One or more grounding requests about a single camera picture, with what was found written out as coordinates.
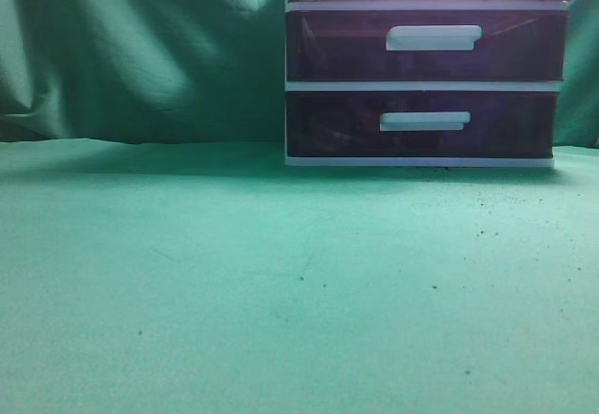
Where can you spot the green cloth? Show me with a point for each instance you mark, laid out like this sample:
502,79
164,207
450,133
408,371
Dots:
159,256

